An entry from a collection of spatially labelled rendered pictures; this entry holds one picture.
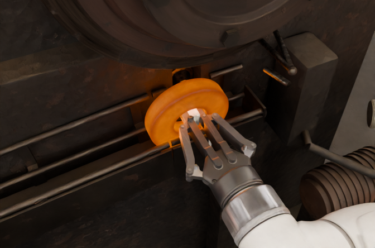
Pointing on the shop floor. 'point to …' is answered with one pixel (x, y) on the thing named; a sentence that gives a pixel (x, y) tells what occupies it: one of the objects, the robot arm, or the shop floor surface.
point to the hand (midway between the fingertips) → (187, 107)
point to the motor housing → (336, 186)
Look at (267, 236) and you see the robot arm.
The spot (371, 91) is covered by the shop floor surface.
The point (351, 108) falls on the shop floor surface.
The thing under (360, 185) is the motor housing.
